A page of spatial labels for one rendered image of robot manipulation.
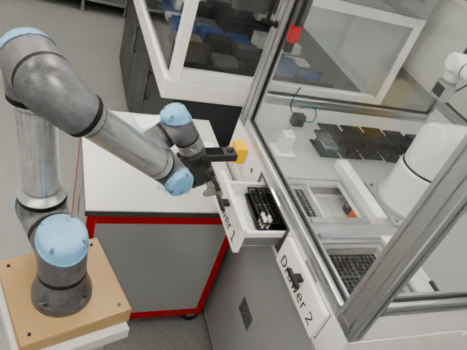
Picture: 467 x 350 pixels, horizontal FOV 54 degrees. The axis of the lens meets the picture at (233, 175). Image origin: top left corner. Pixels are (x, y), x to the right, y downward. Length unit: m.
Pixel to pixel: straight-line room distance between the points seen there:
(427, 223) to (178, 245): 1.04
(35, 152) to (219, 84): 1.26
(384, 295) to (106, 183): 1.02
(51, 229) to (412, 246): 0.81
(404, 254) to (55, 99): 0.78
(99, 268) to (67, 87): 0.63
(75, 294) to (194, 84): 1.23
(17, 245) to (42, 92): 1.66
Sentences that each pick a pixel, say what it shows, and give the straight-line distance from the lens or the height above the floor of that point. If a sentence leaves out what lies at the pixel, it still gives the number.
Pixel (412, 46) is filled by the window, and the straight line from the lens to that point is 1.15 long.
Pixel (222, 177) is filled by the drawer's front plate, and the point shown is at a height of 0.92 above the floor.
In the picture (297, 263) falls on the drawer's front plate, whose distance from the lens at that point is 1.42.
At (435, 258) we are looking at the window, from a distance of 1.15.
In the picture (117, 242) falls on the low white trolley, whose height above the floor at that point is 0.59.
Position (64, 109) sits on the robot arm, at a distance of 0.90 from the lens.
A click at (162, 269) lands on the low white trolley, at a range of 1.90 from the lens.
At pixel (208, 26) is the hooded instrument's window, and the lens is 2.08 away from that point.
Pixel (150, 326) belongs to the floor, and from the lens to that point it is 2.25.
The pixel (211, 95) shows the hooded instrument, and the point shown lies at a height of 0.85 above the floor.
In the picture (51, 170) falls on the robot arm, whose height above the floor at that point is 1.14.
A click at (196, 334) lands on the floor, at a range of 2.28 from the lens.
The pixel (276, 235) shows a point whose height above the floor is 0.88.
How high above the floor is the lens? 1.87
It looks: 36 degrees down
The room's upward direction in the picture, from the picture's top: 21 degrees clockwise
